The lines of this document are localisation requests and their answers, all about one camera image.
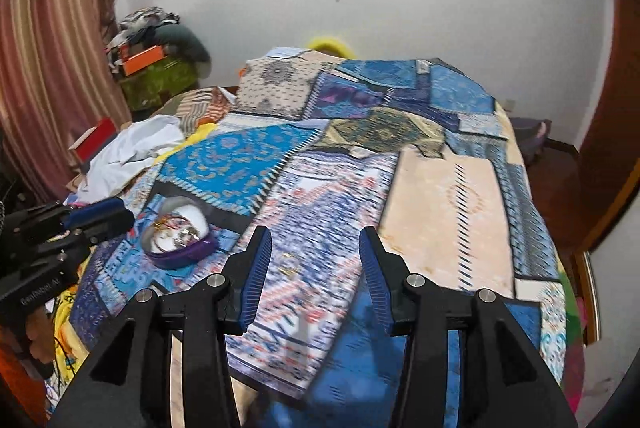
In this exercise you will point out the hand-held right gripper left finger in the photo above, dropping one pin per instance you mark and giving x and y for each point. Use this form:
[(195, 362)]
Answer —
[(255, 278)]

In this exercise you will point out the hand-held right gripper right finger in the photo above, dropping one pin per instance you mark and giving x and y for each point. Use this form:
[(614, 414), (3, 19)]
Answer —
[(375, 278)]

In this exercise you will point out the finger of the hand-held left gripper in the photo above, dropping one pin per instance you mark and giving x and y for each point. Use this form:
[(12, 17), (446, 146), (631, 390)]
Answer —
[(95, 210), (107, 228)]

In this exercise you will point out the purple heart-shaped jewelry box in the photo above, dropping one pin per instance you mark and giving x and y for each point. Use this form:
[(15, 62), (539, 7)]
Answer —
[(180, 248)]

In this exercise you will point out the red box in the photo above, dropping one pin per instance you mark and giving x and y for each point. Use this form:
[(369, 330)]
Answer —
[(95, 141)]

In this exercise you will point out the white cloth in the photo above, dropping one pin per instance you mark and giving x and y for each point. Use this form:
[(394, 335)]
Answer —
[(130, 148)]

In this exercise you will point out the patchwork printed blanket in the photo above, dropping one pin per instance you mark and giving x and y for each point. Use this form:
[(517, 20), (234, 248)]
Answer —
[(440, 188)]

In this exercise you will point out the green patterned cloth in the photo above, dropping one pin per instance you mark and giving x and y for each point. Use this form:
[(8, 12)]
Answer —
[(160, 81)]

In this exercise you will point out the orange striped blanket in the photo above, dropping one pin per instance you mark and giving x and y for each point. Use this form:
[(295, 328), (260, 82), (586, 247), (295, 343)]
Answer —
[(202, 108)]

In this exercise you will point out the orange box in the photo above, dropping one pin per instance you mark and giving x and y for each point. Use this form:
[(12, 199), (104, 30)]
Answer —
[(144, 61)]

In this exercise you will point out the striped red curtain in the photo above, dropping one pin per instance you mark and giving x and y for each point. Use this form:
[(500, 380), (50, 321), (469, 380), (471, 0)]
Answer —
[(55, 33)]

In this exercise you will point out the pile of clothes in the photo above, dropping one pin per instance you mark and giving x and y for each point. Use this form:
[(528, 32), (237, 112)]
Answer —
[(155, 28)]

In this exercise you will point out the grey backpack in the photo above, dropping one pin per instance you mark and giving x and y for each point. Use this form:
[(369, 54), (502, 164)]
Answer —
[(532, 133)]

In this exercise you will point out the yellow cushion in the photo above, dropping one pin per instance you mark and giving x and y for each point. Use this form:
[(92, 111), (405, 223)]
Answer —
[(327, 44)]

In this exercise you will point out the wooden door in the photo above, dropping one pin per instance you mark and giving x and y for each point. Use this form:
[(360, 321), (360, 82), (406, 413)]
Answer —
[(612, 108)]

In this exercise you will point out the white wall socket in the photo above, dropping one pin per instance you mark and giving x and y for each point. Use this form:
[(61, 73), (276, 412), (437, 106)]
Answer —
[(510, 104)]

